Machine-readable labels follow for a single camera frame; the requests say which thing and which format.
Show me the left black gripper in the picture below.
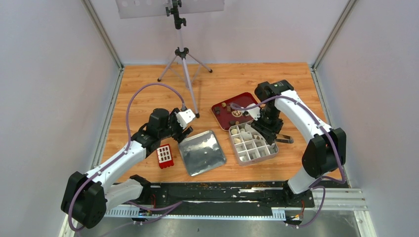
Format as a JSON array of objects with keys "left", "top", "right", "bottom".
[{"left": 159, "top": 108, "right": 193, "bottom": 143}]

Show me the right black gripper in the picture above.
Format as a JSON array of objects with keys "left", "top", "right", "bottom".
[{"left": 251, "top": 105, "right": 283, "bottom": 145}]

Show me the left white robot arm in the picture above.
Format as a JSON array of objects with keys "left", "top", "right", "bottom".
[{"left": 61, "top": 108, "right": 196, "bottom": 229}]

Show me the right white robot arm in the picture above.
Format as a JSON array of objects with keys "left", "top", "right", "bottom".
[{"left": 249, "top": 80, "right": 346, "bottom": 206}]

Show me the silver compartment tin box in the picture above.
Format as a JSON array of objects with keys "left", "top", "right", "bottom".
[{"left": 228, "top": 121, "right": 279, "bottom": 166}]

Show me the red small box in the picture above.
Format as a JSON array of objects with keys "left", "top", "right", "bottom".
[{"left": 156, "top": 144, "right": 174, "bottom": 169}]

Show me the silver tin lid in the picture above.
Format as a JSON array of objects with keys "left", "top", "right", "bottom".
[{"left": 178, "top": 130, "right": 227, "bottom": 177}]

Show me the red lacquer tray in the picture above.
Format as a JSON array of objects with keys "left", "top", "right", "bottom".
[{"left": 211, "top": 92, "right": 257, "bottom": 131}]

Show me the grey tripod stand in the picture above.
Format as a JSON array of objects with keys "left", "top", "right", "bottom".
[{"left": 157, "top": 0, "right": 213, "bottom": 118}]

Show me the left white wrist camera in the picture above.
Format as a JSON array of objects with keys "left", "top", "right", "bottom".
[{"left": 176, "top": 109, "right": 196, "bottom": 130}]

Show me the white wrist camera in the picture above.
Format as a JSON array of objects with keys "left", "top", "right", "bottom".
[
  {"left": 176, "top": 109, "right": 196, "bottom": 130},
  {"left": 245, "top": 103, "right": 261, "bottom": 120}
]

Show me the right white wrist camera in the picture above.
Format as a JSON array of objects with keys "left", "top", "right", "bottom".
[{"left": 245, "top": 103, "right": 261, "bottom": 120}]

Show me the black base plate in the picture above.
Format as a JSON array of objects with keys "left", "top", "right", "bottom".
[{"left": 133, "top": 181, "right": 314, "bottom": 216}]

